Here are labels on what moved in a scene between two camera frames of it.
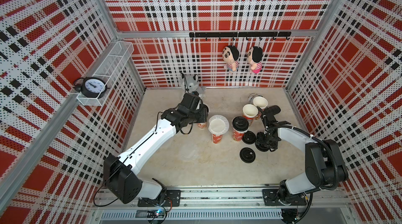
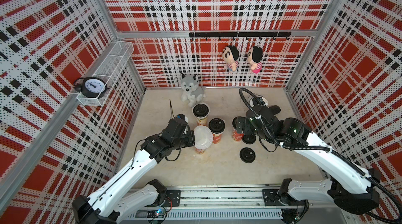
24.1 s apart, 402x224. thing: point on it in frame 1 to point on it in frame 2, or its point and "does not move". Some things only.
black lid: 261,147 to 216,125
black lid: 248,137 does not move
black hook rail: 219,34 does not move
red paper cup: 216,138 does not move
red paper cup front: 237,135 does not move
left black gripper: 203,116 to 189,134
